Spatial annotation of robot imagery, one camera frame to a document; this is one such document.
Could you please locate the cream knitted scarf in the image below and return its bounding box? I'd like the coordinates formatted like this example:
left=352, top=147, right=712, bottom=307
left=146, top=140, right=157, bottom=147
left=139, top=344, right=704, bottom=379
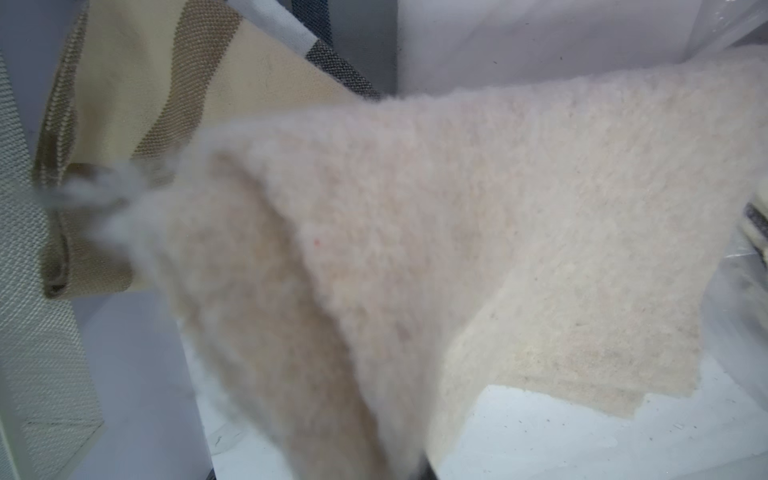
left=47, top=45, right=767, bottom=479

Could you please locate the beige brown striped scarf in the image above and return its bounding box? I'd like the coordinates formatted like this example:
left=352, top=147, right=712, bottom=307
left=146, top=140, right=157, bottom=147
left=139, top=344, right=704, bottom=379
left=32, top=0, right=367, bottom=300

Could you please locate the black white checked scarf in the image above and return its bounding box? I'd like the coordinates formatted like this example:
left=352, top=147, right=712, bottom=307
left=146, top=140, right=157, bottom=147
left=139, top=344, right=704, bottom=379
left=227, top=0, right=382, bottom=100

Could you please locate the clear plastic vacuum bag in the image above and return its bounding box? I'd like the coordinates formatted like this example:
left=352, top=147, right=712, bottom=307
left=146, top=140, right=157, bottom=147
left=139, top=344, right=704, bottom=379
left=685, top=1, right=767, bottom=409

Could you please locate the white mesh two-tier shelf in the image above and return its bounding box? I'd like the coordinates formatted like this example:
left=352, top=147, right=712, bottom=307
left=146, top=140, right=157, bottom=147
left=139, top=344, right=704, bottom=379
left=1, top=72, right=104, bottom=479

